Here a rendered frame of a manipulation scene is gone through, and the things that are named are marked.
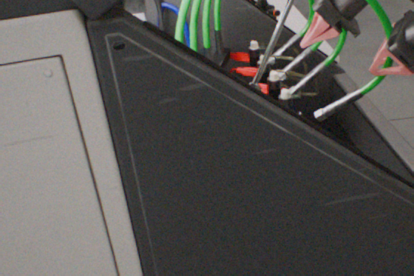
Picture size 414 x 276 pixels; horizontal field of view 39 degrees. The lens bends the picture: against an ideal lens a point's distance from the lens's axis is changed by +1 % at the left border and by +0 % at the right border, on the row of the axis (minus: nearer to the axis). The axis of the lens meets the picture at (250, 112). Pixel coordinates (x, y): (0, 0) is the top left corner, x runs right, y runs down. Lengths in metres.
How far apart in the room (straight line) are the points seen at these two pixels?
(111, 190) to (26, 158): 0.11
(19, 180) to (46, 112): 0.10
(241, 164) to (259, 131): 0.05
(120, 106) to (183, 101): 0.07
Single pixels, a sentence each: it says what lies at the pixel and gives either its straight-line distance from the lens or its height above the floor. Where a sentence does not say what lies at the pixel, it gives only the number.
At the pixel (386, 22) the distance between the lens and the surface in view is 0.99.
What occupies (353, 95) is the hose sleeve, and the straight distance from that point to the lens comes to 1.05.
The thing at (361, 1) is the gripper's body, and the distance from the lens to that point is 1.07.
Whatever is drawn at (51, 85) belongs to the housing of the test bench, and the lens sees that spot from 0.68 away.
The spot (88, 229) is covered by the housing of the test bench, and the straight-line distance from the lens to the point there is 0.80.
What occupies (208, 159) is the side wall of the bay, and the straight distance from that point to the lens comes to 0.75.
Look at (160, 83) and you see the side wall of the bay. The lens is 0.69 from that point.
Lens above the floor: 1.68
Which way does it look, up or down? 32 degrees down
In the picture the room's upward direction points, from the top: 5 degrees counter-clockwise
